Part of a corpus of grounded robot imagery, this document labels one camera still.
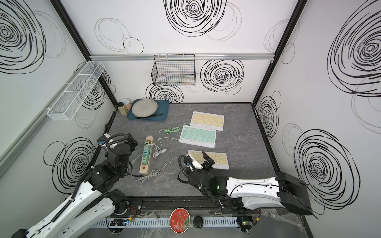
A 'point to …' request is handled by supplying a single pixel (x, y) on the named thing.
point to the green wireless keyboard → (198, 136)
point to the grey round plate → (144, 107)
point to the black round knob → (198, 221)
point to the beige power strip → (145, 169)
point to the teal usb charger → (146, 151)
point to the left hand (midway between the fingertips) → (124, 139)
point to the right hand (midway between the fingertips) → (197, 158)
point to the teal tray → (162, 114)
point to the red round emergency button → (179, 220)
